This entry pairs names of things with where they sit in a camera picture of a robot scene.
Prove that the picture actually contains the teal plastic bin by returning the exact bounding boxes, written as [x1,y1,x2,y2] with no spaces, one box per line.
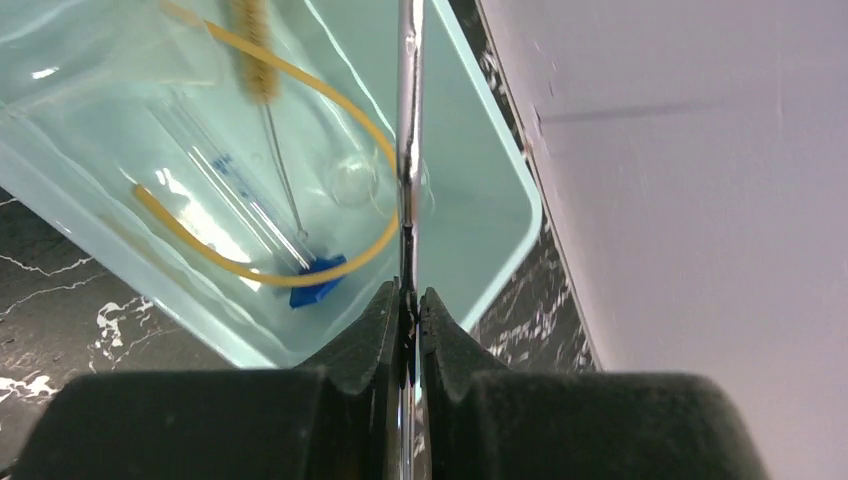
[0,0,545,370]

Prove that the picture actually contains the blue capped clear tube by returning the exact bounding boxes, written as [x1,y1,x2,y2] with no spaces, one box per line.
[151,100,347,277]

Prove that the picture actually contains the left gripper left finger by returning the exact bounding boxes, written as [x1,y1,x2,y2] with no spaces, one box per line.
[11,280,399,479]

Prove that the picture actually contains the metal crucible tongs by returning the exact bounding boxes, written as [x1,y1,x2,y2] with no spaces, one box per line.
[396,0,425,479]

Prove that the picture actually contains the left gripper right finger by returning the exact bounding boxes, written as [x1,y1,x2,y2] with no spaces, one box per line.
[420,289,768,479]

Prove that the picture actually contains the brown bristle tube brush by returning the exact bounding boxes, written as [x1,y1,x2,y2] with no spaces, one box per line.
[229,0,308,240]

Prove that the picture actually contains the clear glass petri dish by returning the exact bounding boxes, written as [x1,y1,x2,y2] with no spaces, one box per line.
[323,150,380,209]

